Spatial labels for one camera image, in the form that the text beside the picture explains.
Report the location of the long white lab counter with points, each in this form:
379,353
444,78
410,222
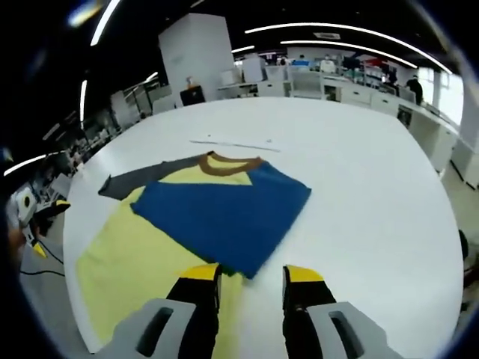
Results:
385,101

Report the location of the black cabinet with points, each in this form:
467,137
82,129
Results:
192,96

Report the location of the small orange object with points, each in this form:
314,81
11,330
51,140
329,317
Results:
191,80

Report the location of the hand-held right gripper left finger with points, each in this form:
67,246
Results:
194,318

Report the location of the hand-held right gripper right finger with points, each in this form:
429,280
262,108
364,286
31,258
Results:
310,299

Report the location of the ceiling strip light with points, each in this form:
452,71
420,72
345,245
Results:
318,42
329,24
104,21

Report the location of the person's left hand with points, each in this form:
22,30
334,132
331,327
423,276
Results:
15,245

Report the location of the yellow blue grey garment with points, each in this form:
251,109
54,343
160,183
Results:
224,217

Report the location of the white square pillar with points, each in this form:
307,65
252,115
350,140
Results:
194,56

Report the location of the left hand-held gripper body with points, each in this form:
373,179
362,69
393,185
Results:
22,211

